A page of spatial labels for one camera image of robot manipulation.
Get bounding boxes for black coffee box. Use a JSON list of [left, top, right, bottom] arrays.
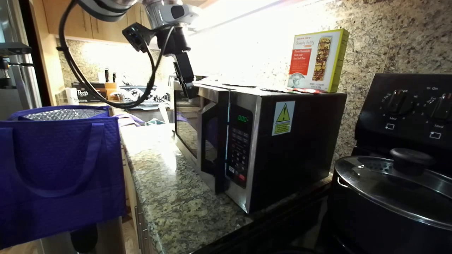
[[72, 82, 106, 103]]

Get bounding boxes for black cooking pot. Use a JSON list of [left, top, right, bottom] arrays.
[[327, 155, 452, 254]]

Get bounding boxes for wooden knife block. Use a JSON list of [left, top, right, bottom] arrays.
[[105, 69, 119, 101]]

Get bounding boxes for white cup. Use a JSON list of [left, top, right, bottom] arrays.
[[65, 87, 79, 105]]

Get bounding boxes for stainless refrigerator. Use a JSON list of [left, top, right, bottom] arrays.
[[0, 0, 43, 120]]

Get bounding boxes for snack bar box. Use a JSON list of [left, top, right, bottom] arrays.
[[287, 28, 350, 93]]

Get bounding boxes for microwave door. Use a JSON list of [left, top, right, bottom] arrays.
[[173, 80, 227, 195]]

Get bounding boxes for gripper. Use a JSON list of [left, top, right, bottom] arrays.
[[156, 26, 199, 100]]

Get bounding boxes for wooden wall cabinets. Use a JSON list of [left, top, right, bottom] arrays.
[[42, 0, 153, 44]]

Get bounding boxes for red snack wrapper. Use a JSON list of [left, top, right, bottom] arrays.
[[291, 87, 326, 95]]

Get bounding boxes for purple tote bag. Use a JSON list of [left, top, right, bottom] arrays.
[[0, 105, 127, 249]]

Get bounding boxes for black stove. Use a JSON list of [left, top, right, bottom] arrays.
[[212, 72, 452, 254]]

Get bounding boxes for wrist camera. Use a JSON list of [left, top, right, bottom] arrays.
[[122, 22, 157, 53]]

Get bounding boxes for purple cloth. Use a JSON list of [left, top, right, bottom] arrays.
[[115, 113, 145, 127]]

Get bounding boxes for stainless and black microwave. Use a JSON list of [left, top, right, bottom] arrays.
[[172, 79, 348, 215]]

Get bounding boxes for stove knob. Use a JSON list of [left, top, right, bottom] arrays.
[[429, 92, 452, 120], [383, 89, 416, 117]]

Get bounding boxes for glass pot lid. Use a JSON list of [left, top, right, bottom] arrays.
[[334, 147, 452, 230]]

